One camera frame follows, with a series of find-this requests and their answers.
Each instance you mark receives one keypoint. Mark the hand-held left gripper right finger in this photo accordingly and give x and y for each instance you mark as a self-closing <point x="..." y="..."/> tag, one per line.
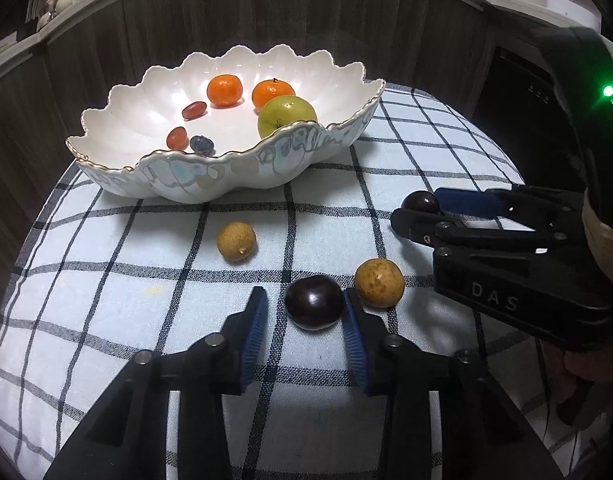
<point x="355" y="340"/>

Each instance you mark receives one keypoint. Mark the black dishwasher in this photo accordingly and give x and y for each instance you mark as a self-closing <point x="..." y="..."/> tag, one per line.
<point x="519" y="90"/>

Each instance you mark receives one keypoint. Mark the white scalloped bowl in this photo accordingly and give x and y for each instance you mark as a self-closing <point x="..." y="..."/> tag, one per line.
<point x="136" y="115"/>

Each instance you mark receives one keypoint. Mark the green round fruit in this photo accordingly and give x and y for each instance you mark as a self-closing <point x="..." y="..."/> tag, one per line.
<point x="286" y="114"/>

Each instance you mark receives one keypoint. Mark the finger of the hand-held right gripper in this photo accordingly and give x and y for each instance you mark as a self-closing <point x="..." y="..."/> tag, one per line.
<point x="471" y="202"/>
<point x="421" y="227"/>

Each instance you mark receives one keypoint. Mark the dark plum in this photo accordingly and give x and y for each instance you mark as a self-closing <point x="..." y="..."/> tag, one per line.
<point x="314" y="303"/>

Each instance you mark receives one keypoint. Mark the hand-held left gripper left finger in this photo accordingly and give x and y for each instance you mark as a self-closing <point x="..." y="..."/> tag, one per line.
<point x="253" y="332"/>

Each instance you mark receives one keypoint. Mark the dark wood cabinet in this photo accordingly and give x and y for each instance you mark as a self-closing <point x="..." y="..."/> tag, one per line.
<point x="161" y="20"/>

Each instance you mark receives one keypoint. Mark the person's right hand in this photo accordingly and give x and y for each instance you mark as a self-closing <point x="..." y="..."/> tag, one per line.
<point x="581" y="375"/>

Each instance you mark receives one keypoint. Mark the tangerine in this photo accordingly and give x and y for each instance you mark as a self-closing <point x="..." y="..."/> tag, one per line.
<point x="225" y="91"/>
<point x="271" y="92"/>

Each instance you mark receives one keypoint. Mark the dark purple grape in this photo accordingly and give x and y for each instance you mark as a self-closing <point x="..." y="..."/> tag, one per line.
<point x="420" y="203"/>

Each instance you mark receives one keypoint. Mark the red grape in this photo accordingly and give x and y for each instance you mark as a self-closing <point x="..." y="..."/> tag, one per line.
<point x="177" y="138"/>
<point x="193" y="110"/>

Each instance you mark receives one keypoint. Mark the blueberry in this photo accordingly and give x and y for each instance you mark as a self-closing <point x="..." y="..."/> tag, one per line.
<point x="202" y="145"/>

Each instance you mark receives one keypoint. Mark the brown longan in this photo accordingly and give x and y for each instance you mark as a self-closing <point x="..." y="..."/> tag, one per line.
<point x="236" y="242"/>
<point x="380" y="283"/>

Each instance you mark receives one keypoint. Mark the blue checked white cloth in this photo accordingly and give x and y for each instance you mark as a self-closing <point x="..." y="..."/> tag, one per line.
<point x="111" y="285"/>

